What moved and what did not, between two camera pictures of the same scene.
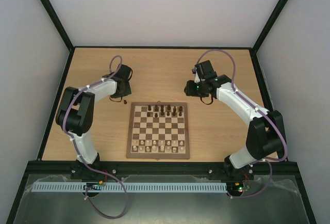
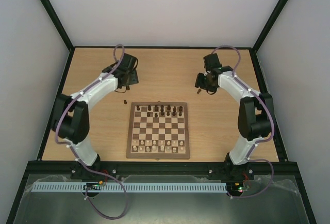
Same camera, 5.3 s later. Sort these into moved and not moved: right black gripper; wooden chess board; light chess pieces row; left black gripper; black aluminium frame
Moved: right black gripper; left black gripper
Not moved: black aluminium frame; light chess pieces row; wooden chess board
